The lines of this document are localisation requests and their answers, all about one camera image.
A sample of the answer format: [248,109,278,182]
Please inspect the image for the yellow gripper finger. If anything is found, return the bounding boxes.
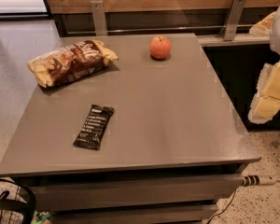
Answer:
[248,62,280,124]
[249,12,275,36]

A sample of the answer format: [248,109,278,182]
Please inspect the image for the red apple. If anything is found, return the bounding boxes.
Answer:
[149,35,172,60]

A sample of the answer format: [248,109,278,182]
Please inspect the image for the black rxbar chocolate wrapper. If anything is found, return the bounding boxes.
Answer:
[74,105,114,150]

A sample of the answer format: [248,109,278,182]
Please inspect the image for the striped black white connector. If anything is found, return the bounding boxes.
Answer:
[243,175,276,187]

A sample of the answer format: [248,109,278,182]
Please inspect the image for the grey cabinet drawers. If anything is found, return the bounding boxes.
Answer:
[15,166,243,224]

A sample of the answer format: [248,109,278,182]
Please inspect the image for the brown yellow chip bag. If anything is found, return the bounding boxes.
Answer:
[27,40,119,88]

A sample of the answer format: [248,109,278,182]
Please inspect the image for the green packet on floor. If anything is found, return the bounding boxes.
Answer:
[31,212,52,224]

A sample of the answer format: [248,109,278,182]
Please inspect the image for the horizontal metal rail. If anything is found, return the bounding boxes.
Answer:
[65,24,252,36]

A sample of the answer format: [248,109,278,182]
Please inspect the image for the thin black cable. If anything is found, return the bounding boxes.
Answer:
[205,189,238,224]

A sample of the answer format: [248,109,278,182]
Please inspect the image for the left metal wall bracket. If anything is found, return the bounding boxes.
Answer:
[91,0,107,36]

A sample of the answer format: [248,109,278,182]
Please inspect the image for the black bag strap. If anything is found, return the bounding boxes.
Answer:
[0,178,37,224]

